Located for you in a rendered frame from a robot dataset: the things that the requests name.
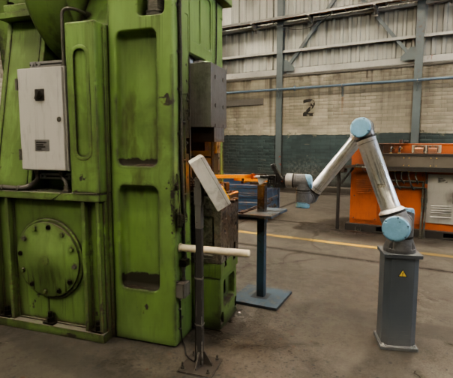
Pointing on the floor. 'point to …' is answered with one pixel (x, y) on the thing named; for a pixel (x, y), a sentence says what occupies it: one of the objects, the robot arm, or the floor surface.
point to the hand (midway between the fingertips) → (256, 175)
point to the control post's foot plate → (210, 364)
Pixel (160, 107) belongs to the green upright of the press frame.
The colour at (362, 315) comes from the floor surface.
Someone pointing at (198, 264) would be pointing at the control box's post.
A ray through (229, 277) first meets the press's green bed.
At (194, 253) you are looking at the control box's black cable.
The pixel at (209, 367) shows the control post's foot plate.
